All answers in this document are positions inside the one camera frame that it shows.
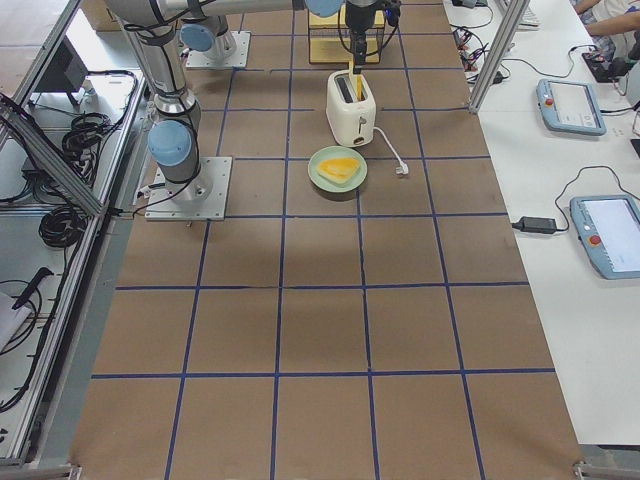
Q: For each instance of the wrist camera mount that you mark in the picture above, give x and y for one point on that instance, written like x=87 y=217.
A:
x=392 y=12

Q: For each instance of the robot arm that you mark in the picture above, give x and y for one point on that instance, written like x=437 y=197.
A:
x=152 y=24
x=210 y=36

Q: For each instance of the light green plate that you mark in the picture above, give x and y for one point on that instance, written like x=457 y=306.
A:
x=336 y=152

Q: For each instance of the wooden box in basket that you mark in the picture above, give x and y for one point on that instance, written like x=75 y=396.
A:
x=330 y=47

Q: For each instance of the white two-slot toaster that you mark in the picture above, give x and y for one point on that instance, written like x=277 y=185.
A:
x=351 y=120

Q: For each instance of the black power adapter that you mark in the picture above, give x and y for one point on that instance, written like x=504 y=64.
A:
x=537 y=225

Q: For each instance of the aluminium frame post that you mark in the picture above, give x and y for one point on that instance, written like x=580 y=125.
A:
x=498 y=48

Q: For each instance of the teach pendant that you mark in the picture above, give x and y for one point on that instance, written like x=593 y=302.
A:
x=608 y=229
x=569 y=107

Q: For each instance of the far teach pendant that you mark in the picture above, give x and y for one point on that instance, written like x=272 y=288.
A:
x=569 y=107

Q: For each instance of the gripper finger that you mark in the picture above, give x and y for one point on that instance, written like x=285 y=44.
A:
x=355 y=45
x=362 y=48

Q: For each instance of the near teach pendant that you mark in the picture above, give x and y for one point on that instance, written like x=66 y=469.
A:
x=608 y=229

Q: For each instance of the bread slice in toaster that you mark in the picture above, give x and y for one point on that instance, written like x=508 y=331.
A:
x=355 y=77

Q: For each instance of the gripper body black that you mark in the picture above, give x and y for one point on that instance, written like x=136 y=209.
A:
x=357 y=21

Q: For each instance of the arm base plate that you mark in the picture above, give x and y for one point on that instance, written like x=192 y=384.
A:
x=205 y=198
x=197 y=61

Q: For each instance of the black monitor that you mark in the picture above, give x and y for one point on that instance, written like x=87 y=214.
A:
x=65 y=73

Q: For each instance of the triangular bread on plate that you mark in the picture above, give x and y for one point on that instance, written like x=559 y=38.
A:
x=338 y=170

